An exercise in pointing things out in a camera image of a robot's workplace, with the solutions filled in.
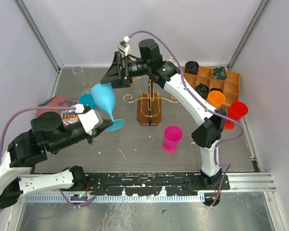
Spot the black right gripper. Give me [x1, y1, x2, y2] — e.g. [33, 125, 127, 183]
[99, 52, 149, 90]

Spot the blue wine glass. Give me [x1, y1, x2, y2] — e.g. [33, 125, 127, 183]
[79, 93, 102, 116]
[91, 83, 125, 131]

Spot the clear wine glass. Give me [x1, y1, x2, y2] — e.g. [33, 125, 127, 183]
[72, 66, 92, 94]

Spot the pink wine glass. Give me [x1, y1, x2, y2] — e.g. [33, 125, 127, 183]
[163, 125, 183, 154]

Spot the orange wine glass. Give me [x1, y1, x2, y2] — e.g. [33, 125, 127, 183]
[207, 90, 225, 109]

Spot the red wine glass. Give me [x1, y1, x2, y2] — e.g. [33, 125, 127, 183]
[224, 101, 249, 130]

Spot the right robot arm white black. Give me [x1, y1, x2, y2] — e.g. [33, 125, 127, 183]
[100, 39, 226, 190]

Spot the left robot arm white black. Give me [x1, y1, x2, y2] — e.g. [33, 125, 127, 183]
[0, 112, 113, 209]

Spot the colourful packet under left gripper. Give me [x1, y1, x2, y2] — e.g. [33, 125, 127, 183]
[37, 96, 79, 126]

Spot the dark rolled cloth rear left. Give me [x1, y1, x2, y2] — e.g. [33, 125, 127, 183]
[184, 61, 199, 75]

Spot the dark rolled cloth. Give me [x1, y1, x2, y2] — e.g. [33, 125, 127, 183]
[210, 88, 223, 93]
[211, 66, 227, 80]
[184, 61, 199, 75]
[195, 83, 209, 100]

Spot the dark rolled cloth front left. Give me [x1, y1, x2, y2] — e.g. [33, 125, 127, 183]
[195, 83, 209, 100]

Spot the wooden compartment tray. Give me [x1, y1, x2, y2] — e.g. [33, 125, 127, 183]
[183, 66, 240, 110]

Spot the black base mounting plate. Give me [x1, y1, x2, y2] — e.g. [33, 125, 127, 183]
[81, 172, 230, 196]

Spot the dark rolled cloth front right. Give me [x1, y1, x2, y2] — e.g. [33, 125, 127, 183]
[210, 88, 223, 93]

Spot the dark rolled cloth rear right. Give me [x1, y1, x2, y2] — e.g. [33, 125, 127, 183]
[211, 66, 227, 80]

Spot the gold wire glass rack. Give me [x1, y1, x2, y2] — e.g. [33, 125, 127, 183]
[122, 56, 183, 127]

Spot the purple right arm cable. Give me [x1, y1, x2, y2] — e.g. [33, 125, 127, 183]
[124, 30, 245, 209]

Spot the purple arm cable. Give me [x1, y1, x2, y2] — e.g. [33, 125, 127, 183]
[0, 105, 97, 221]
[124, 30, 245, 209]

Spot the white slotted cable duct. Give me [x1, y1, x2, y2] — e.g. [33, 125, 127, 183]
[25, 192, 205, 203]

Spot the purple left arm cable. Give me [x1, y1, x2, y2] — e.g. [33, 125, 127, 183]
[0, 105, 97, 221]

